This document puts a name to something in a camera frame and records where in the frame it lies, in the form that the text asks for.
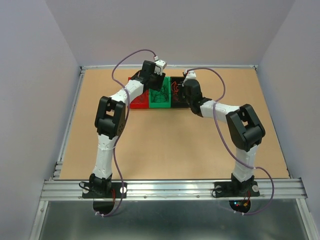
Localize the aluminium front rail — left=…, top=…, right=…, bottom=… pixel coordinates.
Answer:
left=40, top=178, right=308, bottom=201

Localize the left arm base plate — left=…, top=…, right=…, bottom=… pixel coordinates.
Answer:
left=78, top=181, right=127, bottom=199

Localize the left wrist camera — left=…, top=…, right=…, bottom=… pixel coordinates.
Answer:
left=154, top=59, right=167, bottom=76

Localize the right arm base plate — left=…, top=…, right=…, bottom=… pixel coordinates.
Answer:
left=212, top=181, right=260, bottom=198

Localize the red plastic bin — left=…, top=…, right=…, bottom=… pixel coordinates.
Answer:
left=127, top=84, right=150, bottom=110

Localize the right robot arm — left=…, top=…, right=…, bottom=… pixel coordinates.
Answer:
left=182, top=79, right=266, bottom=198

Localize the orange wire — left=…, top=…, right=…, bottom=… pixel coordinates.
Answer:
left=172, top=81, right=186, bottom=102

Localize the green plastic bin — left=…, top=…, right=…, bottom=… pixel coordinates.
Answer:
left=149, top=76, right=171, bottom=109

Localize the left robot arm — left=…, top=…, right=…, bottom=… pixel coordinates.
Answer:
left=88, top=59, right=167, bottom=197

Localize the black plastic bin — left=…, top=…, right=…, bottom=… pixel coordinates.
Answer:
left=170, top=76, right=189, bottom=109

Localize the black thin wire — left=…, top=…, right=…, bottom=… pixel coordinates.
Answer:
left=151, top=84, right=171, bottom=104

